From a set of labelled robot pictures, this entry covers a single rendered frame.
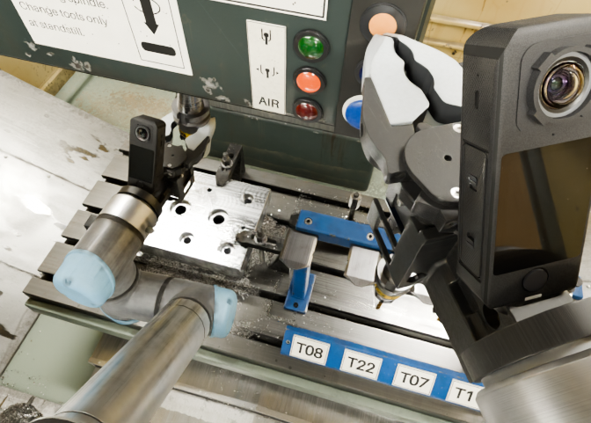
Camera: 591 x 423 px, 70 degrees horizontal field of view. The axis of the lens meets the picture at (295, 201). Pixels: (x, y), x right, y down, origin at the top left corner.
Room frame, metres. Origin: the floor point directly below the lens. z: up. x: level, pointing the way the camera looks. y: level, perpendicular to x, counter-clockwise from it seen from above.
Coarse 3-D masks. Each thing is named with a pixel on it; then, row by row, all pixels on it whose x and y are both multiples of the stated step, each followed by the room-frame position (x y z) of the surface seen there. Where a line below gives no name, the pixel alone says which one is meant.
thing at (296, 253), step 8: (288, 232) 0.36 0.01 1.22; (296, 232) 0.36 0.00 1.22; (304, 232) 0.37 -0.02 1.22; (288, 240) 0.35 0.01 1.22; (296, 240) 0.35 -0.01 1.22; (304, 240) 0.35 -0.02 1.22; (312, 240) 0.35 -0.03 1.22; (288, 248) 0.33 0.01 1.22; (296, 248) 0.33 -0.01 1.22; (304, 248) 0.33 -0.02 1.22; (312, 248) 0.34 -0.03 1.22; (280, 256) 0.32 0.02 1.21; (288, 256) 0.32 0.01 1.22; (296, 256) 0.32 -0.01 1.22; (304, 256) 0.32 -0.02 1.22; (288, 264) 0.30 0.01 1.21; (296, 264) 0.31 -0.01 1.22; (304, 264) 0.31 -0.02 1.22
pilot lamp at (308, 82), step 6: (306, 72) 0.27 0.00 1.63; (300, 78) 0.27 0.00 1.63; (306, 78) 0.27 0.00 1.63; (312, 78) 0.27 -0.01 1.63; (300, 84) 0.27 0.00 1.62; (306, 84) 0.26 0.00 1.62; (312, 84) 0.26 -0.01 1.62; (318, 84) 0.27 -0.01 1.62; (306, 90) 0.27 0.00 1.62; (312, 90) 0.26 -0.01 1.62
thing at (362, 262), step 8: (352, 248) 0.34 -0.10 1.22; (360, 248) 0.34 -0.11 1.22; (368, 248) 0.34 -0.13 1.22; (352, 256) 0.32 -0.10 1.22; (360, 256) 0.32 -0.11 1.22; (368, 256) 0.33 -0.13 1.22; (376, 256) 0.33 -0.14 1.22; (352, 264) 0.31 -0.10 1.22; (360, 264) 0.31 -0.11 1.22; (368, 264) 0.31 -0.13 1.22; (376, 264) 0.31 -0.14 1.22; (352, 272) 0.30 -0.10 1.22; (360, 272) 0.30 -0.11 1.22; (368, 272) 0.30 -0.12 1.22; (352, 280) 0.28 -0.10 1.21; (360, 280) 0.28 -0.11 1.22; (368, 280) 0.28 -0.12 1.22
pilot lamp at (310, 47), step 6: (306, 36) 0.27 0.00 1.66; (312, 36) 0.27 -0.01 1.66; (300, 42) 0.27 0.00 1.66; (306, 42) 0.27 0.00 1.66; (312, 42) 0.27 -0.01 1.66; (318, 42) 0.27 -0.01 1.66; (300, 48) 0.27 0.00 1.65; (306, 48) 0.27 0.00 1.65; (312, 48) 0.26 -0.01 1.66; (318, 48) 0.26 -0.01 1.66; (306, 54) 0.27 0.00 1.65; (312, 54) 0.26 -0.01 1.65; (318, 54) 0.26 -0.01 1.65
